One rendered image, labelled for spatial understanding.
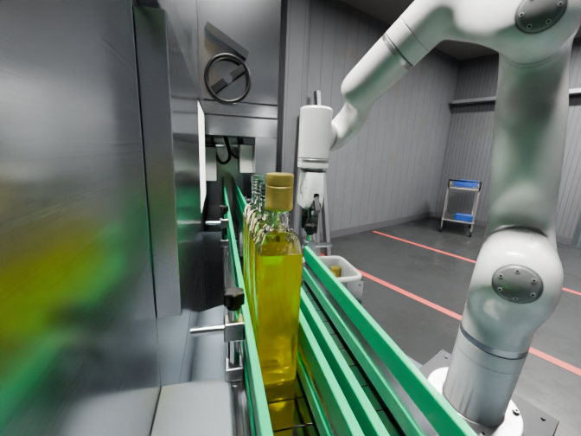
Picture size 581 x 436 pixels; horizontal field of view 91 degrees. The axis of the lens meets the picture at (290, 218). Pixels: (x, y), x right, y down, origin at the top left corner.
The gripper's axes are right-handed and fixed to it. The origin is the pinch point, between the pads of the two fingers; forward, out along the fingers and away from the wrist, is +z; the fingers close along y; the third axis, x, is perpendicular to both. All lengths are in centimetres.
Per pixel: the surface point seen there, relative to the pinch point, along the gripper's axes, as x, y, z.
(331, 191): 132, -333, 41
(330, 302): -3.8, 30.0, 7.0
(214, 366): -26.6, 4.4, 40.4
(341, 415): -13, 56, 2
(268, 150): -2, -75, -19
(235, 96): -19, -73, -44
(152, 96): -30, 41, -25
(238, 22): -17, -74, -75
